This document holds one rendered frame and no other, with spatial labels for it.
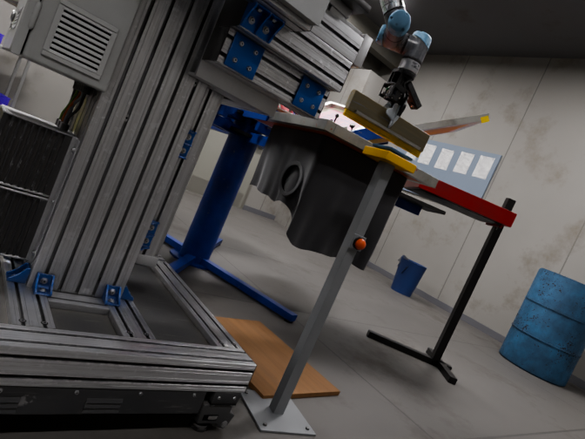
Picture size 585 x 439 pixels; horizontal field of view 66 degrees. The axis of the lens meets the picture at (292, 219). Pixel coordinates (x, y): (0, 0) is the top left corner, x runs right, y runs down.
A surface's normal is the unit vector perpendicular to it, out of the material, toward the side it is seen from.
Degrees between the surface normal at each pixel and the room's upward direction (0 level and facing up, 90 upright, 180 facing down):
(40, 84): 90
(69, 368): 90
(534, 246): 90
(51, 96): 90
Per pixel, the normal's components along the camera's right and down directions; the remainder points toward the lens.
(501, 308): -0.73, -0.26
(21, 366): 0.55, 0.31
